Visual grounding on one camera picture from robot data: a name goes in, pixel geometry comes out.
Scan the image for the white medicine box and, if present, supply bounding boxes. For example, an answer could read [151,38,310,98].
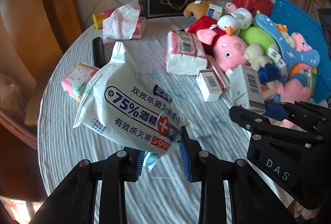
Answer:
[196,69,223,102]
[229,65,265,113]

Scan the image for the crumpled white paper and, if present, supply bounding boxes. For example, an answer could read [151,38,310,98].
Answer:
[102,0,141,40]

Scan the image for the white alcohol wipes pack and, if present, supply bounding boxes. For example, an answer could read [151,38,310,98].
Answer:
[73,42,189,156]

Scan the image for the yellow pink tube can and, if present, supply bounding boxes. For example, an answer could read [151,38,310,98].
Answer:
[92,8,116,30]

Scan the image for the white duck plush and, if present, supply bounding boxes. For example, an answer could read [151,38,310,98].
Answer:
[217,8,252,36]

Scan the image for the brown plush dog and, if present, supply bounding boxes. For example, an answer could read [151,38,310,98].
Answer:
[183,0,212,20]

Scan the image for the small pink pig plush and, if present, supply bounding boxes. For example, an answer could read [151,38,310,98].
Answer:
[291,32,313,73]

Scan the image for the blue plastic storage crate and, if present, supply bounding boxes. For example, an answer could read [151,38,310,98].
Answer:
[271,0,330,104]

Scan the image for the black cylinder roll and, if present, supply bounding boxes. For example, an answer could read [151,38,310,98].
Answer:
[92,37,107,69]

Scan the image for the pink tissue pack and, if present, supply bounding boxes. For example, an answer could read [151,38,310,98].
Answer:
[165,31,207,76]

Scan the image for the pink green wipes pack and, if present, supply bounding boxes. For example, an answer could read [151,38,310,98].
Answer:
[61,62,99,102]

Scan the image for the cream bear plush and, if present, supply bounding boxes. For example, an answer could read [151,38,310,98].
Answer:
[243,43,272,71]

